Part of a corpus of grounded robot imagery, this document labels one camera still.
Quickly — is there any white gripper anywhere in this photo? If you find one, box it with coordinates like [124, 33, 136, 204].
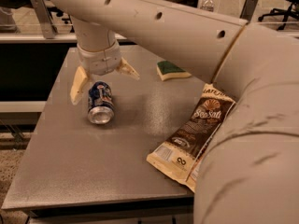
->
[70, 42, 140, 105]

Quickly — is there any blue pepsi can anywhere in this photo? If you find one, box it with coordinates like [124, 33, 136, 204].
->
[88, 81, 114, 124]

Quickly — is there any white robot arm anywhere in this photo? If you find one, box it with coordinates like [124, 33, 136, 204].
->
[50, 0, 299, 224]

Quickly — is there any green yellow sponge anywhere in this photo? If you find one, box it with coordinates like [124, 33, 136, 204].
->
[157, 61, 191, 81]

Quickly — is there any grey table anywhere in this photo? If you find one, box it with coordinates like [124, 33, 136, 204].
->
[3, 46, 204, 220]

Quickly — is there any glass barrier panel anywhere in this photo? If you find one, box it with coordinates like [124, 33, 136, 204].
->
[6, 0, 299, 35]

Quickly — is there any sea salt chips bag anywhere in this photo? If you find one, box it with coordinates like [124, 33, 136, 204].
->
[147, 84, 235, 192]

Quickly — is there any clear plastic water bottle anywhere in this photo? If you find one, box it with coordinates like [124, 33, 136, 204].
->
[201, 0, 214, 12]

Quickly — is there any black office chair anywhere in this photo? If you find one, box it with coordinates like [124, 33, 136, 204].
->
[257, 0, 299, 32]

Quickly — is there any left metal rail bracket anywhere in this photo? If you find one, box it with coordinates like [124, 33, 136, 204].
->
[30, 0, 56, 39]

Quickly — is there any metal rail bracket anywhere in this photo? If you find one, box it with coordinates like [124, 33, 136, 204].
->
[30, 0, 56, 39]
[240, 0, 259, 21]

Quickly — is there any right metal rail bracket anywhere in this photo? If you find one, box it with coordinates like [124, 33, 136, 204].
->
[240, 0, 259, 21]

